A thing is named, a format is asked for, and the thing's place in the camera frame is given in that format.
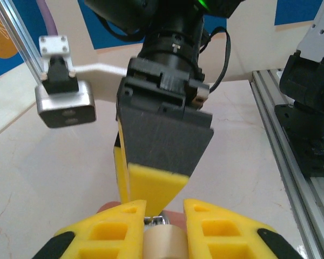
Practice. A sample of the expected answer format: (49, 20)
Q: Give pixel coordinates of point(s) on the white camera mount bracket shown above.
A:
(54, 46)

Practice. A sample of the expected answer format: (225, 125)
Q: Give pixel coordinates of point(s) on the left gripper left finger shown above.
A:
(78, 242)

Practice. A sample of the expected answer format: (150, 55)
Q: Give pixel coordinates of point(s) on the small white USB stick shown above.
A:
(162, 240)

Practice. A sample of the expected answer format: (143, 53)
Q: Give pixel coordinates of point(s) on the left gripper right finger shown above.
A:
(232, 242)

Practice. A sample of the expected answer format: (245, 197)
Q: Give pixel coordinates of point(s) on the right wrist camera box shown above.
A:
(64, 108)

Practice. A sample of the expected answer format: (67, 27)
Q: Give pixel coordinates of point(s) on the aluminium frame post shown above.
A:
(19, 35)

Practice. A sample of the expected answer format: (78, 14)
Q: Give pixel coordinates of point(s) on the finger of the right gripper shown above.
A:
(164, 151)
(121, 172)

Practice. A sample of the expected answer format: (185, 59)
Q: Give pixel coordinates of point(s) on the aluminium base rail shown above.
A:
(286, 172)

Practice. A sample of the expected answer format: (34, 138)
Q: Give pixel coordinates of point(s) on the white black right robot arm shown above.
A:
(302, 81)

